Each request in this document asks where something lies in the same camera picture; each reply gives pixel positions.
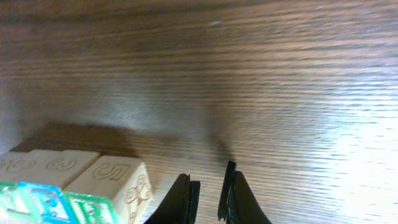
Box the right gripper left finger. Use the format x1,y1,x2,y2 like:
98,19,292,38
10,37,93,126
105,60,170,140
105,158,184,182
144,174,201,224

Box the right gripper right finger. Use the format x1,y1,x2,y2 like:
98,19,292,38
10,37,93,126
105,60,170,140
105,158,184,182
217,161,272,224

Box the green R block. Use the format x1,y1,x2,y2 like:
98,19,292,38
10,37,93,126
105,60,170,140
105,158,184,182
63,156,152,224

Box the blue P letter block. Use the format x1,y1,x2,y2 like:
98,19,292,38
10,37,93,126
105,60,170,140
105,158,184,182
17,149,101,224

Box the green V letter block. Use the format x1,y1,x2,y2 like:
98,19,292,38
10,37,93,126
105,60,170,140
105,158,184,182
1,151,32,223

